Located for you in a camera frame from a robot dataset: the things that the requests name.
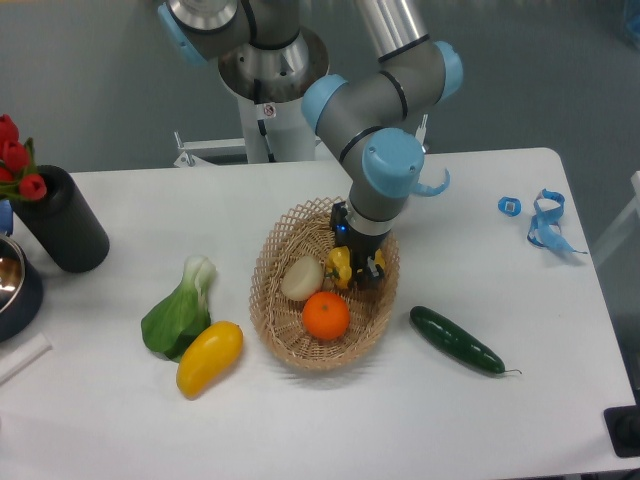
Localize yellow squash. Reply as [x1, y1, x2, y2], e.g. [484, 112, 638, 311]
[176, 321, 244, 399]

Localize white onion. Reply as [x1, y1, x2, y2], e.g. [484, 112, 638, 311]
[281, 256, 324, 301]

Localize white flat stick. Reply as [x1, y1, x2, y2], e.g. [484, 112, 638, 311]
[1, 333, 52, 384]

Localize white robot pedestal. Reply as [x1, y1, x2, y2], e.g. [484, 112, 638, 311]
[172, 89, 430, 169]

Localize black device at table edge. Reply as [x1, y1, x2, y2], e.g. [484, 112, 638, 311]
[603, 405, 639, 458]

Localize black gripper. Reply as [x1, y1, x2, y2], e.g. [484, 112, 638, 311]
[329, 201, 390, 289]

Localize black cylindrical vase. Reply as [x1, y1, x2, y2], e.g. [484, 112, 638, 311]
[11, 165, 110, 273]

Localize blue ribbon strap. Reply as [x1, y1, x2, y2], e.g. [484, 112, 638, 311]
[527, 188, 590, 262]

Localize red tulip flowers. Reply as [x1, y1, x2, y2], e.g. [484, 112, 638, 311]
[1, 114, 47, 202]

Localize woven wicker basket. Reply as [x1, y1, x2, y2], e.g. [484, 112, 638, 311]
[249, 197, 400, 371]

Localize dark green cucumber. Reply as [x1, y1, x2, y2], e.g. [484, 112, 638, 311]
[409, 306, 521, 376]

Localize blue object left edge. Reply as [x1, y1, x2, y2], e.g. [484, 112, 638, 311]
[0, 200, 14, 236]

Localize yellow bell pepper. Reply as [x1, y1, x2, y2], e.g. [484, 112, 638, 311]
[325, 248, 386, 290]

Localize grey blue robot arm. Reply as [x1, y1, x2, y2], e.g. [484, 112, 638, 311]
[158, 1, 463, 289]

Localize green bok choy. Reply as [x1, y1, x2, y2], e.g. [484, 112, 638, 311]
[141, 255, 217, 362]

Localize orange fruit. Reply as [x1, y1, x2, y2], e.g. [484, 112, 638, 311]
[302, 292, 350, 341]

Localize metal bowl dark rim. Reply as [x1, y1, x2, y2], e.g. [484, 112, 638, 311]
[0, 235, 44, 342]

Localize small blue tape roll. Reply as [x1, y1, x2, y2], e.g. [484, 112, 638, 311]
[497, 196, 522, 218]

